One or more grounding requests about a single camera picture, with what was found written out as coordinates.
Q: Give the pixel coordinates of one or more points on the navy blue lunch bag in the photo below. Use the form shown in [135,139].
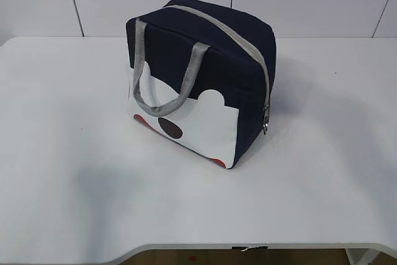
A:
[202,75]

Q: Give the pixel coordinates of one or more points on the white table leg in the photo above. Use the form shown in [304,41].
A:
[361,256]

